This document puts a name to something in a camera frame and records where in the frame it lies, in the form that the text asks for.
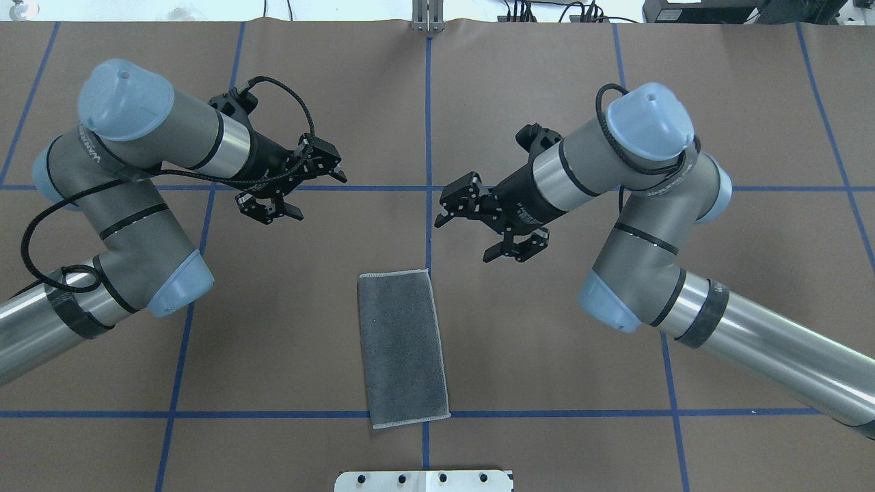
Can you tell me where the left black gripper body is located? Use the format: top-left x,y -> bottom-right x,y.
246,133 -> 302,198

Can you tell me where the aluminium frame post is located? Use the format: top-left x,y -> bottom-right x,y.
410,0 -> 446,32

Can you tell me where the black box with label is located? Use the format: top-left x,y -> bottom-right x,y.
641,1 -> 761,25

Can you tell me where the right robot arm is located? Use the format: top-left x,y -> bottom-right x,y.
434,82 -> 874,439

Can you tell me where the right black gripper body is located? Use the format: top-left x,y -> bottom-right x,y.
489,170 -> 548,236

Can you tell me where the pink and grey microfibre towel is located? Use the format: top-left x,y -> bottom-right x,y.
357,270 -> 451,430

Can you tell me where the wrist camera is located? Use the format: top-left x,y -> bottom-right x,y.
515,122 -> 563,156
207,88 -> 258,122

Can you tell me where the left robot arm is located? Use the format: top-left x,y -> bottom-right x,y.
1,59 -> 347,384

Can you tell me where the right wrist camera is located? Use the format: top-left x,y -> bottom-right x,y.
515,122 -> 563,156

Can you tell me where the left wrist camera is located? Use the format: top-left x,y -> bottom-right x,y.
207,88 -> 258,122

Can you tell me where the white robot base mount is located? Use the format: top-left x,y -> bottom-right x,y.
334,469 -> 515,491

